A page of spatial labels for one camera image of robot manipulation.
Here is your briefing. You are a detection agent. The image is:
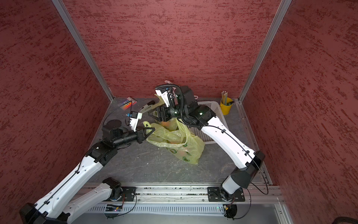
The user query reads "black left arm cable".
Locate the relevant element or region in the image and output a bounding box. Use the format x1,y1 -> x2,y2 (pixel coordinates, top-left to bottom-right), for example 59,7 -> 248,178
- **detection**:
26,106 -> 132,224

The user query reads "aluminium corner post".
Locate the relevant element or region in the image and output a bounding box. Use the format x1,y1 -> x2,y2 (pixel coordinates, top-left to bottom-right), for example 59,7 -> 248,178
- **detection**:
238,0 -> 292,104
52,0 -> 114,101

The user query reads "yellow pencil cup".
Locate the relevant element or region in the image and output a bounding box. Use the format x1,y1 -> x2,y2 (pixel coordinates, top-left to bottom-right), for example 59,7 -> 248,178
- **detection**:
220,98 -> 234,115

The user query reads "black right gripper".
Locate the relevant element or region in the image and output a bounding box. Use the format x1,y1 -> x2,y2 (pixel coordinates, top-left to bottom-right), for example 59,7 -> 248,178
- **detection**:
148,102 -> 189,121

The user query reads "aluminium front rail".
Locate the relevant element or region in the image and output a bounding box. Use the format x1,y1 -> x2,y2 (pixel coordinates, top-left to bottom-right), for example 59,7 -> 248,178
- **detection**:
73,183 -> 293,224

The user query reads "white plastic basket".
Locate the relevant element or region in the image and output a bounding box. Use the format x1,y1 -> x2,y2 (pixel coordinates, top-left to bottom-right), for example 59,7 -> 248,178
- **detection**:
190,100 -> 229,145

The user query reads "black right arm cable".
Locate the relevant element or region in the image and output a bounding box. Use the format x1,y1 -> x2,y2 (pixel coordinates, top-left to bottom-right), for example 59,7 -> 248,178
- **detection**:
155,83 -> 269,196

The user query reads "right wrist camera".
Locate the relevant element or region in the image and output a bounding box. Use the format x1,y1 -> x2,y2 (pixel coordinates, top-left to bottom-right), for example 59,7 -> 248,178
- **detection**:
156,87 -> 175,108

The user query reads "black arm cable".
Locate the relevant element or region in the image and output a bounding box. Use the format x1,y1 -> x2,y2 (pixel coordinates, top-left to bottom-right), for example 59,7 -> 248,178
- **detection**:
26,106 -> 132,224
155,83 -> 269,196

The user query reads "white slotted cable duct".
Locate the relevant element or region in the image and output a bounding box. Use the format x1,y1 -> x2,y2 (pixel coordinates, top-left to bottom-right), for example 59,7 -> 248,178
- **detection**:
87,203 -> 224,216

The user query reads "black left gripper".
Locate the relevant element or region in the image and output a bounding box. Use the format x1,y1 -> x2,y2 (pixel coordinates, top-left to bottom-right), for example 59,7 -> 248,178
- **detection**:
113,125 -> 155,147

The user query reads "pink peach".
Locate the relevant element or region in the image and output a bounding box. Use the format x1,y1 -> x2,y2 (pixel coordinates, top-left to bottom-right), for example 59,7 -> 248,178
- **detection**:
176,150 -> 187,159

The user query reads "green avocado plastic bag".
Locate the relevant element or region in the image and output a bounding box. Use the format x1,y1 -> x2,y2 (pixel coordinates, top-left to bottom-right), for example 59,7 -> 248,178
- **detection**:
151,94 -> 178,131

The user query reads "right aluminium corner post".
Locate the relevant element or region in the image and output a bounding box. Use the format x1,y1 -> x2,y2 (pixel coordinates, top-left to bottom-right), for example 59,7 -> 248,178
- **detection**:
238,0 -> 292,104

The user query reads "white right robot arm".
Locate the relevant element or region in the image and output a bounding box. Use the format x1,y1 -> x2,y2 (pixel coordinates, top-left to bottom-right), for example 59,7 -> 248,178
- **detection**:
155,84 -> 265,201

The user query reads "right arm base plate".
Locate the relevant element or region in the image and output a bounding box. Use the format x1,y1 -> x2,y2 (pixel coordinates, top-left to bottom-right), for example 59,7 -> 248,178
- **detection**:
207,187 -> 245,203

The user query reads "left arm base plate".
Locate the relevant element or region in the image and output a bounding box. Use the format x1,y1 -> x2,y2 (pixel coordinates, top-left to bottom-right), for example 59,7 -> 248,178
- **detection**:
96,186 -> 137,202

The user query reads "white black stapler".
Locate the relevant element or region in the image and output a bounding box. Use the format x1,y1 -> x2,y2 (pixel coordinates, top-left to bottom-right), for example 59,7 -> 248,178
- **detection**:
139,100 -> 156,114

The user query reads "colored pencils bundle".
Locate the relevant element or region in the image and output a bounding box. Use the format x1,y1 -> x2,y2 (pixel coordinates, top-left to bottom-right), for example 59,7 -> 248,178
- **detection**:
221,91 -> 228,105

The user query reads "colorful marker pack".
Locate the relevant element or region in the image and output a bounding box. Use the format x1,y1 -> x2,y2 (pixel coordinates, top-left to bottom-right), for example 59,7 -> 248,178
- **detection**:
119,97 -> 137,111

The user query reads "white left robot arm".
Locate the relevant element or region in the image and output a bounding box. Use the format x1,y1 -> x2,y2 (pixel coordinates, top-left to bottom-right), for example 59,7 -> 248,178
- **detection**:
20,119 -> 155,224

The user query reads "left aluminium corner post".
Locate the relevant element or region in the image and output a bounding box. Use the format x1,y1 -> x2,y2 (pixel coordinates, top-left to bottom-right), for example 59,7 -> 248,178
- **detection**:
52,0 -> 114,101

